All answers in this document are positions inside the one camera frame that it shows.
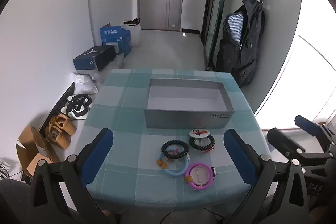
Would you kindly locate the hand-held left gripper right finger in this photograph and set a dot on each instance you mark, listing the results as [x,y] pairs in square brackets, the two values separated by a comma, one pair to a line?
[239,159]

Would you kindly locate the blue striped cloth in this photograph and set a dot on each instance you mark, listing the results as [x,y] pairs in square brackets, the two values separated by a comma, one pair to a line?
[235,26]

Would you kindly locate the round white badge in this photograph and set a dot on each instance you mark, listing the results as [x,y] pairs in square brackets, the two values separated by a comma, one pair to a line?
[199,175]

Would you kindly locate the black backpack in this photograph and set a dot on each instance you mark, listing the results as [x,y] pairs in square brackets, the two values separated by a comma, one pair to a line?
[246,56]

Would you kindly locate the black and white sneaker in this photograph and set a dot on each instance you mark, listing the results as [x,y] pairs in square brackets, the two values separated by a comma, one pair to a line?
[78,100]
[74,111]

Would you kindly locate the dark grey cloth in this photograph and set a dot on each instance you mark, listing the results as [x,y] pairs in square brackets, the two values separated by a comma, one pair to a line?
[13,200]

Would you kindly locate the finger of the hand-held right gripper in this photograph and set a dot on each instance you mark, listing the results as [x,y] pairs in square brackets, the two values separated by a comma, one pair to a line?
[309,125]
[283,140]

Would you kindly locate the white plastic bags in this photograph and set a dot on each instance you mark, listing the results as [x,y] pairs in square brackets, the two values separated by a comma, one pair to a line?
[84,85]

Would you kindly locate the tan shoe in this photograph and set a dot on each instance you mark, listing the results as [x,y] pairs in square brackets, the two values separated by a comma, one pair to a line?
[59,138]
[64,124]

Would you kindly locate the round badge red print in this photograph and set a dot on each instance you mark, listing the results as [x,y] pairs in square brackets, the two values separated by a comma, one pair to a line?
[197,132]

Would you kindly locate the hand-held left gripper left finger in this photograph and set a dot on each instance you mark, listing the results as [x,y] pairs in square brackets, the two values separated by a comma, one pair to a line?
[97,158]

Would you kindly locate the dark glass door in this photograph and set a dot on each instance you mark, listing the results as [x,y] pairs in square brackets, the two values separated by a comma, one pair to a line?
[214,16]

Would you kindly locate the brown cardboard box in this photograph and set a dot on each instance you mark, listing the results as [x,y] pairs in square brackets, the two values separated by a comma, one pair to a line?
[31,145]

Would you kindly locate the blue cardboard box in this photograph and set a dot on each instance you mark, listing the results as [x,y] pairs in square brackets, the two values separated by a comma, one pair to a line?
[115,37]

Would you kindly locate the black object on container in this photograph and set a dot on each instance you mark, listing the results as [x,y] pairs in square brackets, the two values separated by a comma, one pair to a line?
[131,21]

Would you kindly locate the grey cardboard box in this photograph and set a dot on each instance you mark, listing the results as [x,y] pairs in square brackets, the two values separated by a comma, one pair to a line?
[183,119]

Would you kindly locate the teal checked tablecloth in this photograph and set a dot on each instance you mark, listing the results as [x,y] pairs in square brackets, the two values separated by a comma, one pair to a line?
[126,119]

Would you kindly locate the white plastic bag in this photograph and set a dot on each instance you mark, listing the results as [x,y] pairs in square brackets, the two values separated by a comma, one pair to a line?
[135,35]

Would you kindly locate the dark blue shoe box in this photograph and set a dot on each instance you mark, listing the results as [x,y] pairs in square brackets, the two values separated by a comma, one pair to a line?
[86,62]

